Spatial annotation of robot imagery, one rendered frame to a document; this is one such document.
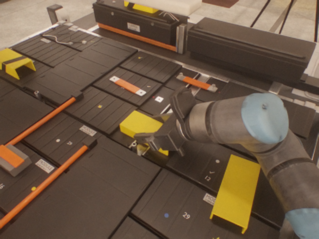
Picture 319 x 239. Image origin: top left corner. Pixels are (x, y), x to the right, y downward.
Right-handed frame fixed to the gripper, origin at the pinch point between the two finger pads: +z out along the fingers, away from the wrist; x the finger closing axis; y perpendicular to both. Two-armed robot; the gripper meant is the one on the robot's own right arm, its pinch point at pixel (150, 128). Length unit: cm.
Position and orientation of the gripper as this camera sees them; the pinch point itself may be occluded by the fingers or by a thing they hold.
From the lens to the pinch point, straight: 66.5
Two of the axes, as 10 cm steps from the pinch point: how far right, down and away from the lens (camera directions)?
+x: 5.5, -6.0, 5.9
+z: -6.8, 0.9, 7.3
